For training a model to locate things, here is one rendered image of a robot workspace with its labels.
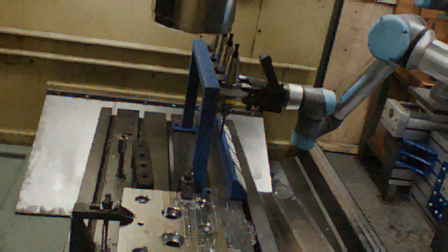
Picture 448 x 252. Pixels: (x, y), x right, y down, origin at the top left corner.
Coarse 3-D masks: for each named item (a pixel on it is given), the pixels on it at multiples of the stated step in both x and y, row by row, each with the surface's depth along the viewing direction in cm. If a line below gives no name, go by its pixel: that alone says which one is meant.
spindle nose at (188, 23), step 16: (160, 0) 90; (176, 0) 88; (192, 0) 88; (208, 0) 88; (224, 0) 90; (160, 16) 91; (176, 16) 89; (192, 16) 89; (208, 16) 89; (224, 16) 91; (192, 32) 90; (208, 32) 91; (224, 32) 93
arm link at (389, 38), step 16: (384, 16) 132; (400, 16) 129; (416, 16) 136; (368, 32) 132; (384, 32) 128; (400, 32) 125; (416, 32) 126; (432, 32) 127; (368, 48) 133; (384, 48) 129; (400, 48) 126; (416, 48) 125; (432, 48) 125; (400, 64) 130; (416, 64) 128; (432, 64) 125
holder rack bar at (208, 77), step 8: (200, 40) 170; (200, 48) 160; (200, 56) 152; (208, 56) 153; (200, 64) 145; (208, 64) 146; (200, 72) 141; (208, 72) 139; (208, 80) 133; (216, 80) 134; (208, 88) 128; (216, 88) 129; (208, 96) 129; (216, 96) 129
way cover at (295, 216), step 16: (272, 192) 190; (272, 208) 176; (288, 208) 182; (304, 208) 184; (272, 224) 164; (288, 224) 165; (304, 224) 171; (288, 240) 155; (304, 240) 160; (320, 240) 161
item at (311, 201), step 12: (276, 168) 221; (288, 168) 220; (300, 168) 219; (276, 180) 212; (288, 180) 211; (300, 180) 210; (300, 192) 202; (312, 192) 201; (312, 204) 194; (312, 216) 187; (324, 216) 186; (324, 228) 180; (336, 240) 173
